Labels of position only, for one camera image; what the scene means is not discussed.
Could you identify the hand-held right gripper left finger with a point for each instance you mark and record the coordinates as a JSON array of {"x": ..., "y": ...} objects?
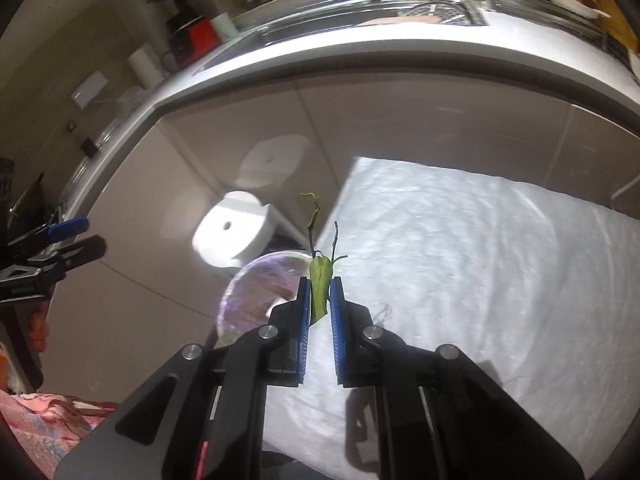
[{"x": 302, "y": 332}]

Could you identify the white wall switch plate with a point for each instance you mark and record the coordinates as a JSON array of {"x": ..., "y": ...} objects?
[{"x": 89, "y": 90}]

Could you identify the silver padded table sheet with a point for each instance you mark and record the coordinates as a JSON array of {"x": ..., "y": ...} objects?
[{"x": 475, "y": 285}]

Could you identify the metal dish rack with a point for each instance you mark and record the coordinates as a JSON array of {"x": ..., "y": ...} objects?
[{"x": 540, "y": 7}]

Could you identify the beige kitchen base cabinet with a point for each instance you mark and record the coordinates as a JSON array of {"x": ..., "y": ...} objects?
[{"x": 425, "y": 125}]

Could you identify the stainless steel sink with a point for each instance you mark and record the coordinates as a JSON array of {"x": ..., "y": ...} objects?
[{"x": 310, "y": 30}]

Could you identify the light wooden chopping board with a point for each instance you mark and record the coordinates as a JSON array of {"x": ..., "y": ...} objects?
[{"x": 400, "y": 19}]

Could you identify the red and black juicer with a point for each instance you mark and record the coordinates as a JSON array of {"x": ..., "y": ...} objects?
[{"x": 192, "y": 35}]

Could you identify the white trash bin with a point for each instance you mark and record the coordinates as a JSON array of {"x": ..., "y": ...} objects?
[{"x": 230, "y": 230}]

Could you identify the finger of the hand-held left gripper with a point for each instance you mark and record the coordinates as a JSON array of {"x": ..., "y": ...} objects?
[
  {"x": 80, "y": 252},
  {"x": 67, "y": 227}
]

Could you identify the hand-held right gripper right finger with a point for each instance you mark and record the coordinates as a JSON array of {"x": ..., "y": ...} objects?
[{"x": 338, "y": 335}]

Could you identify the white cup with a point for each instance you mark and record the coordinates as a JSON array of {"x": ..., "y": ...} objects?
[{"x": 223, "y": 27}]

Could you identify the white paper towel roll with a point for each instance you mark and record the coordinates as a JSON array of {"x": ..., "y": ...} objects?
[{"x": 146, "y": 65}]

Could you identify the green leaf twig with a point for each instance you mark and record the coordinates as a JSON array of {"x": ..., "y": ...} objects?
[{"x": 320, "y": 275}]

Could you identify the pink patterned clothing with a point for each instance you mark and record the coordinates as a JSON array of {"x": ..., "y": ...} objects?
[{"x": 45, "y": 430}]

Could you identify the white shallow dish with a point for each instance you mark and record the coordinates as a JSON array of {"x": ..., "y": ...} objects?
[{"x": 580, "y": 5}]

